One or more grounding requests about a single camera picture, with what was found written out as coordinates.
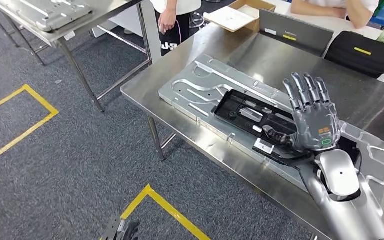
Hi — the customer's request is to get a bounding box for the person's hand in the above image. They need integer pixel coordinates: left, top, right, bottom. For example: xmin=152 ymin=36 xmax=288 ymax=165
xmin=330 ymin=6 xmax=348 ymax=20
xmin=157 ymin=8 xmax=178 ymax=36

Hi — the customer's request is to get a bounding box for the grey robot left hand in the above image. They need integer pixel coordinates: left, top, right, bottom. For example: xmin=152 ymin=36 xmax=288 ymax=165
xmin=100 ymin=214 xmax=142 ymax=240

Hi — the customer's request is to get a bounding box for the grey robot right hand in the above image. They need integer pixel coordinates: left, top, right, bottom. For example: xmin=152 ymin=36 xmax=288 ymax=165
xmin=262 ymin=71 xmax=343 ymax=153

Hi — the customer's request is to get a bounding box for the black plastic plate part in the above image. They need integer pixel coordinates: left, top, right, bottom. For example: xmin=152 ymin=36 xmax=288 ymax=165
xmin=213 ymin=89 xmax=362 ymax=167

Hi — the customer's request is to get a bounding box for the stainless steel workbench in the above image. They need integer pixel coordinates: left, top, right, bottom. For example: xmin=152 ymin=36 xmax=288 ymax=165
xmin=120 ymin=23 xmax=384 ymax=240

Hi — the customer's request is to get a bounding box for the white table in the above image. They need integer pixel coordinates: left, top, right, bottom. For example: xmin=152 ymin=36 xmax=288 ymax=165
xmin=261 ymin=0 xmax=384 ymax=84

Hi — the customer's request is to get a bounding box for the person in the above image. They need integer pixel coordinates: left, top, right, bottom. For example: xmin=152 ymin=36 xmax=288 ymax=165
xmin=290 ymin=0 xmax=381 ymax=30
xmin=149 ymin=0 xmax=202 ymax=57

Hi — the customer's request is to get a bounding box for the black carrying case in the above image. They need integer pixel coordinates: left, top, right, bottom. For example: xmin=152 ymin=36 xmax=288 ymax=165
xmin=324 ymin=30 xmax=384 ymax=80

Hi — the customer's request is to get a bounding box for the grey laptop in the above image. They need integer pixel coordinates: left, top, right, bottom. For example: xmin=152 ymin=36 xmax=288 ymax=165
xmin=259 ymin=8 xmax=335 ymax=58

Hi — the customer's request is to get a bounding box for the yellow floor tape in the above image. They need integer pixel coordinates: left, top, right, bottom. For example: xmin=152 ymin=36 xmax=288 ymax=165
xmin=120 ymin=184 xmax=212 ymax=240
xmin=0 ymin=84 xmax=60 ymax=168

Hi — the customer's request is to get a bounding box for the large aluminium stamped panel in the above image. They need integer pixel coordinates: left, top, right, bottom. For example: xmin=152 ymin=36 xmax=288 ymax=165
xmin=158 ymin=54 xmax=384 ymax=204

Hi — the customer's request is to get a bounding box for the brown cardboard box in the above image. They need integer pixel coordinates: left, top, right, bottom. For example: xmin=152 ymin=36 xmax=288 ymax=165
xmin=228 ymin=0 xmax=277 ymax=34

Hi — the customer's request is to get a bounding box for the stainless steel side table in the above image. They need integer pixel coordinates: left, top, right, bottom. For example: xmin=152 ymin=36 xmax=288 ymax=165
xmin=0 ymin=0 xmax=154 ymax=114

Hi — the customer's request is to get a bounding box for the grey aluminium stamped panel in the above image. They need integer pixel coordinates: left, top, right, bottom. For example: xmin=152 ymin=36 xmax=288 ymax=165
xmin=0 ymin=0 xmax=94 ymax=33

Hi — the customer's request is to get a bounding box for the white thin cable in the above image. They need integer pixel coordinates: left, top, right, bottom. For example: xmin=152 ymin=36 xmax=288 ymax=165
xmin=175 ymin=19 xmax=184 ymax=45

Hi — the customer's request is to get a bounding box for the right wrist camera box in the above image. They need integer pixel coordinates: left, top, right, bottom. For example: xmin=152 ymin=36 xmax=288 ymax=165
xmin=252 ymin=137 xmax=316 ymax=167

